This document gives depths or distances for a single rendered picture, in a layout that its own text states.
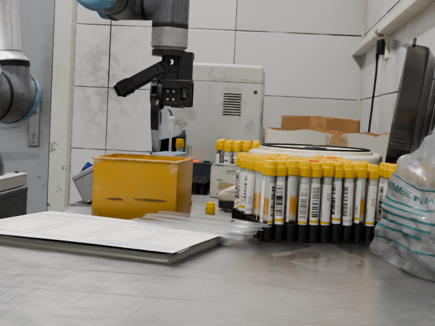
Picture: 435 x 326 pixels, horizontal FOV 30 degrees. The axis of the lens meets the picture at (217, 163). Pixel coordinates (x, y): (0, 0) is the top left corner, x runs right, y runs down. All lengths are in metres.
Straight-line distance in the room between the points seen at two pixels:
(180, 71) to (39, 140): 1.84
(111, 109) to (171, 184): 2.23
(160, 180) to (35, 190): 2.27
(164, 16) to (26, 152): 1.89
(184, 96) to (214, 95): 0.39
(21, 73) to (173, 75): 0.34
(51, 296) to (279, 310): 0.21
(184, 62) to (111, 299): 0.97
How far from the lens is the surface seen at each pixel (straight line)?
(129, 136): 3.41
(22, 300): 0.75
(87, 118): 3.45
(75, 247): 0.98
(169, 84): 1.64
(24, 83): 1.80
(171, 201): 1.21
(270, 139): 1.75
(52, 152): 3.43
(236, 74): 2.05
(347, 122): 2.41
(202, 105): 2.05
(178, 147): 1.84
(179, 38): 1.65
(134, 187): 1.22
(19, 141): 3.47
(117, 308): 0.72
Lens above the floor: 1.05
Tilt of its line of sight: 3 degrees down
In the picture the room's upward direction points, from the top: 3 degrees clockwise
